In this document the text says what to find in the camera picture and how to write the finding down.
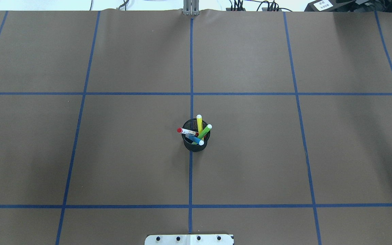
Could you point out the black box with label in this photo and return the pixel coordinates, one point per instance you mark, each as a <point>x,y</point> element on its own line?
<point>326,5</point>

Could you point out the blue highlighter pen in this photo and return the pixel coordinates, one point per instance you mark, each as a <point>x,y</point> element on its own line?
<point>195,140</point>

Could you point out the yellow highlighter pen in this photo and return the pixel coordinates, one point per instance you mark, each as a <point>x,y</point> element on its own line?
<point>199,124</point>

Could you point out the brown table mat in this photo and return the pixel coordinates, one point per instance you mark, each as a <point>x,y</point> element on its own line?
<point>273,127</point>

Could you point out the black mesh pen cup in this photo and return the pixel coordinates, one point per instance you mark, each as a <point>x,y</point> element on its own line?
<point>192,125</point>

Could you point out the green highlighter pen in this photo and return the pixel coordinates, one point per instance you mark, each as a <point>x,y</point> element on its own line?
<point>205,131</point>

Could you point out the white metal base plate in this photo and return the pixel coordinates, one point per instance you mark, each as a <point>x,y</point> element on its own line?
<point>189,239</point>

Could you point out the red and white marker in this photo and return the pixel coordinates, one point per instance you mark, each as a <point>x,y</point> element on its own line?
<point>187,132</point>

